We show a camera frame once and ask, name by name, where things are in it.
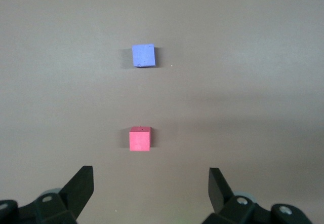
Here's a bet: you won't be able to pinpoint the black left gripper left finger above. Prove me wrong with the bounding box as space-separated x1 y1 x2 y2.
0 165 95 224

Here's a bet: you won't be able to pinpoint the red foam block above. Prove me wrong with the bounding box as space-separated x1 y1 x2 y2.
129 126 152 152

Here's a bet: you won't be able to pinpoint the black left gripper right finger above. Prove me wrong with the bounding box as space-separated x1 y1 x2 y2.
201 167 312 224

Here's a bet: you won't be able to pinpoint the purple foam block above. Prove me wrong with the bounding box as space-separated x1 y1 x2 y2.
131 43 156 68

